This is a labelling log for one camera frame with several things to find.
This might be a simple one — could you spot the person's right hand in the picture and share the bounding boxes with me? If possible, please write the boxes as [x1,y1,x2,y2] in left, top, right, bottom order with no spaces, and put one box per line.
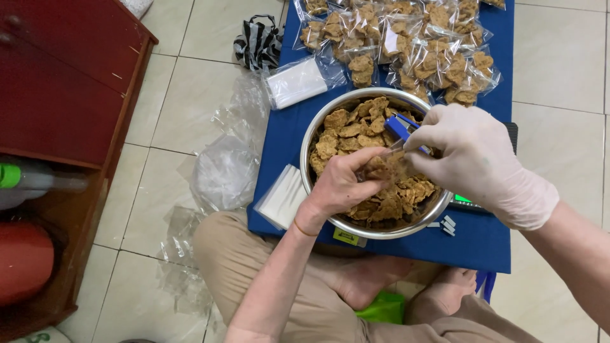
[403,103,560,231]

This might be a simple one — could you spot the person's left hand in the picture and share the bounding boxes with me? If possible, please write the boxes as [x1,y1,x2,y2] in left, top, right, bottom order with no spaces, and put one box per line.
[305,147,398,221]

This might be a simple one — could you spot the blue stapler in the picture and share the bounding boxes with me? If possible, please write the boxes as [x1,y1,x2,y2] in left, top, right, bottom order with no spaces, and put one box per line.
[383,113,433,155]

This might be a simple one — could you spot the clear packet of crackers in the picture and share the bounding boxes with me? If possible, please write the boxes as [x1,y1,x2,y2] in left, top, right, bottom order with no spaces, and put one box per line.
[355,141,420,184]

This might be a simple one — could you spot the steel bowl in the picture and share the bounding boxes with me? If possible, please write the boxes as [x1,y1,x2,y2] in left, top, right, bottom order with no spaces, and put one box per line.
[300,87,454,240]

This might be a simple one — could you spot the heap of brown crackers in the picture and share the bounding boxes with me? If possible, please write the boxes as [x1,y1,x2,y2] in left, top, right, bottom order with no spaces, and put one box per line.
[309,97,438,223]

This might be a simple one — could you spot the digital scale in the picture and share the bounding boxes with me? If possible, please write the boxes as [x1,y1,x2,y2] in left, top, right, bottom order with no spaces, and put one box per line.
[448,122,519,213]

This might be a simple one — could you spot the strips of staples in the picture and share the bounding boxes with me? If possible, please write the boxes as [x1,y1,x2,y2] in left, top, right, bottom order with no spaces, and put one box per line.
[426,215,457,237]

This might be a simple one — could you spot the pile of filled cracker packets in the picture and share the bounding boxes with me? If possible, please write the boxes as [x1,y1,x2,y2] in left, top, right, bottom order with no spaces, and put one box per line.
[293,0,507,106]

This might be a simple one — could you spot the blue low table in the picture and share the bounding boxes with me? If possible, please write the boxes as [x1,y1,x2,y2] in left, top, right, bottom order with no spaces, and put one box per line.
[246,0,516,274]

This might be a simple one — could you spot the pack of empty clear bags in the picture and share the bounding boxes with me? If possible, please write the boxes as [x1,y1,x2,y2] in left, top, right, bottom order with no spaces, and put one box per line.
[263,55,347,111]
[253,164,309,232]

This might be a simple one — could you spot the thin wrist band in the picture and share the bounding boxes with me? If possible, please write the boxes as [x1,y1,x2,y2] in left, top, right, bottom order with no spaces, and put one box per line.
[293,217,320,238]

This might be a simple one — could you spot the green plastic bag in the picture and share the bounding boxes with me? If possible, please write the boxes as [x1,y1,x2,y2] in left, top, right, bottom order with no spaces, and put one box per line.
[355,291,407,326]

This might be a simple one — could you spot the clear plastic sheet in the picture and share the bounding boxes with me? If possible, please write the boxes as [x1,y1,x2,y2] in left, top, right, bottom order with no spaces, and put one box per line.
[211,71,272,155]

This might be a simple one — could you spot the person's legs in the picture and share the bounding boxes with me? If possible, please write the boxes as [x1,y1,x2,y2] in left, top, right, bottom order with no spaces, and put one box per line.
[193,211,544,343]

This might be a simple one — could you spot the black white striped bag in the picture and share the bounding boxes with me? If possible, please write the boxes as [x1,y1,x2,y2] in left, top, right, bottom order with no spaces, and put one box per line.
[233,14,285,73]

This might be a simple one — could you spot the crumpled clear plastic bag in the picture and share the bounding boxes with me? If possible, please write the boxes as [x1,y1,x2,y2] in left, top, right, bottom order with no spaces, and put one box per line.
[190,134,261,212]

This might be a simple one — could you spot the clear plastic wrapper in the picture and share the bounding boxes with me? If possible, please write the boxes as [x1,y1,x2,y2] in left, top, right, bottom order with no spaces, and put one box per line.
[156,206,214,317]

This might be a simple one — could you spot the red wooden cabinet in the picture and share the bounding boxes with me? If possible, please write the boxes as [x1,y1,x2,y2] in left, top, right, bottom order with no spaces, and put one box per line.
[0,0,159,343]

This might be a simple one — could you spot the green capped bottle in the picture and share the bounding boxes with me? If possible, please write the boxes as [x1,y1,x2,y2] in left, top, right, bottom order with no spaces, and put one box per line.
[0,159,90,211]

